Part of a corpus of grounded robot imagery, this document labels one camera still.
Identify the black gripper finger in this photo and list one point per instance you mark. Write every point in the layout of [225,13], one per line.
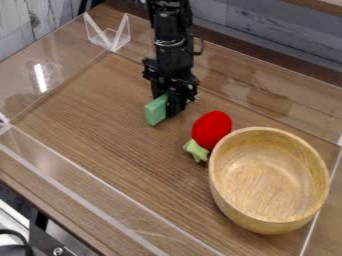
[176,101]
[157,89]

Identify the black metal table frame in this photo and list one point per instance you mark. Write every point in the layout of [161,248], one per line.
[42,243]

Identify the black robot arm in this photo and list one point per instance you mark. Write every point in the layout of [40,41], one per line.
[171,22]

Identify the clear acrylic corner bracket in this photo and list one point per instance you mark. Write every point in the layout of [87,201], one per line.
[108,38]

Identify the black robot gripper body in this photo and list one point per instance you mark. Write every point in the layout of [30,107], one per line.
[171,66]

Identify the clear acrylic tray wall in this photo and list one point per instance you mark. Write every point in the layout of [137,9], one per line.
[111,177]

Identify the brown wooden bowl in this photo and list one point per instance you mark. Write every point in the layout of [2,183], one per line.
[268,179]

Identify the green rectangular block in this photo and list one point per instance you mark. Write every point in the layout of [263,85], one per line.
[155,110]

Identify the red plush strawberry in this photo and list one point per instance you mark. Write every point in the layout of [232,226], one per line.
[208,129]

